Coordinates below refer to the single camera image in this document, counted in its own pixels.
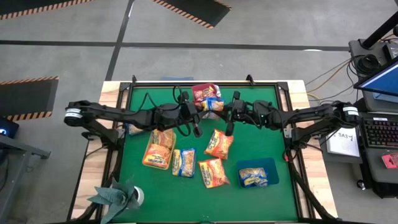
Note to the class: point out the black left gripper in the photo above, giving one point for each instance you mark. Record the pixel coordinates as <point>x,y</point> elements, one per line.
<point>174,115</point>

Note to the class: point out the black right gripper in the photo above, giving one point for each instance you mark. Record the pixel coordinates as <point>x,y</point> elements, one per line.
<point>252,113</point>

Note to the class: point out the blue soy sauce ramen pack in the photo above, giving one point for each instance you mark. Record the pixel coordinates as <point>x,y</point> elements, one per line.
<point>183,163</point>
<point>213,104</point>
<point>134,130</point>
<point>253,177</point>

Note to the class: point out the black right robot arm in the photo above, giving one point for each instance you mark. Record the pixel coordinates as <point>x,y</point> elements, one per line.
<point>311,113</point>

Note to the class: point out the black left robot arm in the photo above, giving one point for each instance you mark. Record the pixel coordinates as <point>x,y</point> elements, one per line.
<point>124,113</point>

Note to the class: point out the red plastic bin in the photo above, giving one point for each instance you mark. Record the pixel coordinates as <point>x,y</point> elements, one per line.
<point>193,90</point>

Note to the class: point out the black table clamp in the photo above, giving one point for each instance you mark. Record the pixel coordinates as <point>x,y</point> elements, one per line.
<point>134,79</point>
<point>249,79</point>

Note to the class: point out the blue tape strip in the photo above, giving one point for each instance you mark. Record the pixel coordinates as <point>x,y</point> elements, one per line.
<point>177,78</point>

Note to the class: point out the translucent yellow plastic bin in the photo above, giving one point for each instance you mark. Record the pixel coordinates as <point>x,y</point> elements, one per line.
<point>170,161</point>

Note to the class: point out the blue plastic bin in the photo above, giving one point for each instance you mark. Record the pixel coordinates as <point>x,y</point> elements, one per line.
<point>270,165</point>

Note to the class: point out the black hazard-striped floor mat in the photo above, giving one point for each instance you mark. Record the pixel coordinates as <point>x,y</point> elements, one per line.
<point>31,6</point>
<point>199,9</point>
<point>25,99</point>

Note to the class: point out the green plant in white pot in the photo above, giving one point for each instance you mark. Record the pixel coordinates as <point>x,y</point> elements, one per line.
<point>116,199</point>

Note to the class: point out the white paper sign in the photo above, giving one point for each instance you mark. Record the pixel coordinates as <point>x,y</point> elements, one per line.
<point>345,146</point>

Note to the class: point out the grey equipment box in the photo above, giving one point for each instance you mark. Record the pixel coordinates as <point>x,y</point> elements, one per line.
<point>354,46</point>

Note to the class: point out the blue screen monitor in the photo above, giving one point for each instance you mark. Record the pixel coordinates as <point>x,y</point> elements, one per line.
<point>384,82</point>

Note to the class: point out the grey laptop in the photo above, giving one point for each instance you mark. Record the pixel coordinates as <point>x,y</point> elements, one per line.
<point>377,168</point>

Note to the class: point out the black stand pole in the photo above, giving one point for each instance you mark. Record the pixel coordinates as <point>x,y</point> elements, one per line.
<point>377,32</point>

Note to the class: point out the red tag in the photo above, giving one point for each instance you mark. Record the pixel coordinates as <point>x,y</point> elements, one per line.
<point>391,161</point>

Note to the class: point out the black device with blue light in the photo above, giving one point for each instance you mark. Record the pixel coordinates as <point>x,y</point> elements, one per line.
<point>7,127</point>

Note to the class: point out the grey metal desk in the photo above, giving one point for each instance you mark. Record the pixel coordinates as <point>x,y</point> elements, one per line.
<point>12,174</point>

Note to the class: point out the black metal table frame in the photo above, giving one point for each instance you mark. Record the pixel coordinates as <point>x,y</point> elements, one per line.
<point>273,84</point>

